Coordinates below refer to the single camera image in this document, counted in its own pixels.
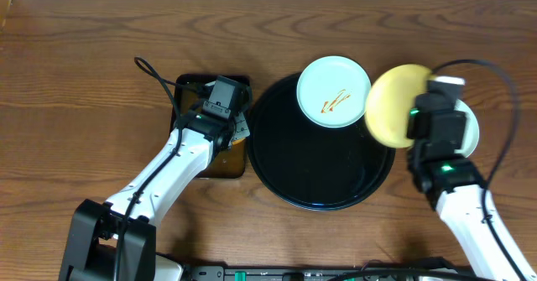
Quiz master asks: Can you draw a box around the light blue plate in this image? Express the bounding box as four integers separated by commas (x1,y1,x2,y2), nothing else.
455,100,480,157
296,55,371,128

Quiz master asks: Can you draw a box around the yellow plate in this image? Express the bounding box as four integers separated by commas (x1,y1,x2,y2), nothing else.
364,64,431,148

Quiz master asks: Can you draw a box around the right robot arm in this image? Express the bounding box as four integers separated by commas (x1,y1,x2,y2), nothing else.
407,140,536,280

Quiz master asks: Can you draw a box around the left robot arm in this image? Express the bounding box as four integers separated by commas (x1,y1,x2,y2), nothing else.
59,105,249,280

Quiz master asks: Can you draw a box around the black rectangular water tray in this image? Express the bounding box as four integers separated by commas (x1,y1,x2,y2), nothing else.
174,74,246,179

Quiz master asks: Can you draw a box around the black round serving tray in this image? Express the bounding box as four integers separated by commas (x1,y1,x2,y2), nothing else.
247,74,395,211

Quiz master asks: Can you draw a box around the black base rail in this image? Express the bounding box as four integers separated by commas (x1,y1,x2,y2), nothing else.
184,264,483,281

